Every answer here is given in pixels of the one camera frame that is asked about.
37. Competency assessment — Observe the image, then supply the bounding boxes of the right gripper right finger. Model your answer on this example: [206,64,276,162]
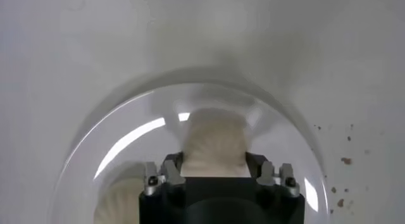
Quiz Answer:
[245,151,301,198]

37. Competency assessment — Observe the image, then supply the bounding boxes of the large white round plate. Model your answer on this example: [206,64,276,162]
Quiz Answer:
[47,82,330,224]

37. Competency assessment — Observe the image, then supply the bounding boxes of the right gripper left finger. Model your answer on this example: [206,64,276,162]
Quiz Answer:
[144,151,187,197]

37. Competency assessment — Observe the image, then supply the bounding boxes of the scattered brown crumbs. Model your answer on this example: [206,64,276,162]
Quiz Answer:
[313,123,371,214]

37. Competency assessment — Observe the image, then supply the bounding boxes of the white steamed baozi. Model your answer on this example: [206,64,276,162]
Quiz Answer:
[180,108,250,178]

